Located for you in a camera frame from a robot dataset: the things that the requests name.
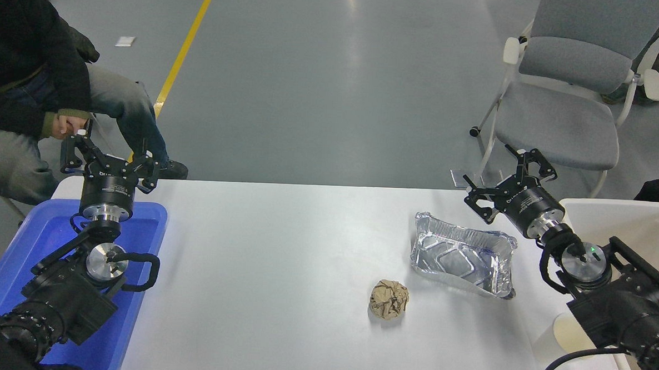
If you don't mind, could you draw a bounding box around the grey metal floor plate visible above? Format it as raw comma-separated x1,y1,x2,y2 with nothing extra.
481,168,507,188
450,168,478,190

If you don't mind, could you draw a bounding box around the grey padded chair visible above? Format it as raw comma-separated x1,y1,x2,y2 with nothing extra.
467,0,659,201

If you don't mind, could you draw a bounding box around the silver foil tray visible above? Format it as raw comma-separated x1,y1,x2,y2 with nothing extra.
408,211,520,301

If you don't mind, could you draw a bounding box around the person's hand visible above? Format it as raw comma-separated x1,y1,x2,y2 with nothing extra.
51,114,91,142

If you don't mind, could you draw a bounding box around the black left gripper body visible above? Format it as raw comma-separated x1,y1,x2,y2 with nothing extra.
79,156,142,214

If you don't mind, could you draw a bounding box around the white paper cup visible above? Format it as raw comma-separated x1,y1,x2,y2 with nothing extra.
531,311,600,368

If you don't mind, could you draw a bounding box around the crumpled tan paper ball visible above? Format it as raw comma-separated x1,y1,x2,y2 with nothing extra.
368,278,411,322

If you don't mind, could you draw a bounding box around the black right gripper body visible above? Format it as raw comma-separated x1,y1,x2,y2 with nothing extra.
493,175,566,239

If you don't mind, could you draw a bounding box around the large pale bin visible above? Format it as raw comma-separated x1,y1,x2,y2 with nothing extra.
551,197,659,370

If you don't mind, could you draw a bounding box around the blue plastic tray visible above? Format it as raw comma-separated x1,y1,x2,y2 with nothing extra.
0,194,169,370

